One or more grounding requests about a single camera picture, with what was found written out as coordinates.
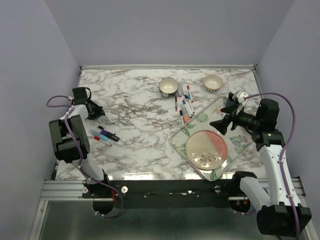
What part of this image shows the black capped white marker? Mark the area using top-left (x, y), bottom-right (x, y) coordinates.
top-left (179, 110), bottom-right (184, 125)

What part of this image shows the orange highlighter clear cap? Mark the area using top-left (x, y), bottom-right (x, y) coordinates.
top-left (180, 104), bottom-right (190, 123)

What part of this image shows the green tipped white marker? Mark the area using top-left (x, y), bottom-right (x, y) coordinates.
top-left (180, 86), bottom-right (191, 100)

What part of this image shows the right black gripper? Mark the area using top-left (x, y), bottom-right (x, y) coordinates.
top-left (209, 102), bottom-right (262, 135)

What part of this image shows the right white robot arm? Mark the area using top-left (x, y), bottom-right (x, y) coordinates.
top-left (210, 90), bottom-right (312, 239)

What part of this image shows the maroon gel pen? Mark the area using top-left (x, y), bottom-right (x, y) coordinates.
top-left (174, 94), bottom-right (178, 112)

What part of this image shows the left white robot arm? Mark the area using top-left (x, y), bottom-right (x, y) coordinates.
top-left (46, 87), bottom-right (111, 198)

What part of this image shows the small black cup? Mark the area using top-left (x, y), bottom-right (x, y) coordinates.
top-left (224, 92), bottom-right (234, 107)

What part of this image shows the blue capped white marker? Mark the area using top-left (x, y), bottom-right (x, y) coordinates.
top-left (182, 98), bottom-right (194, 116)

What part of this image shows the pink and cream plate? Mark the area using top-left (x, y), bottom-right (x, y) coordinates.
top-left (185, 130), bottom-right (228, 171)

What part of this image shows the striped cream bowl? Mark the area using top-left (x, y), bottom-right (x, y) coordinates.
top-left (203, 74), bottom-right (223, 93)

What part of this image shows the red thin marker left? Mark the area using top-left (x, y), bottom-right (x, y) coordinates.
top-left (93, 136), bottom-right (112, 147)

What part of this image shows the floral rectangular tray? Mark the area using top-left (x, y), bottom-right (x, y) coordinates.
top-left (170, 96), bottom-right (252, 181)

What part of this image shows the black mounting base bar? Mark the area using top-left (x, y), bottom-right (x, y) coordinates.
top-left (82, 179), bottom-right (246, 209)

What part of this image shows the dark rimmed ceramic bowl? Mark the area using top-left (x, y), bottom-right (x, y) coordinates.
top-left (158, 78), bottom-right (179, 98)

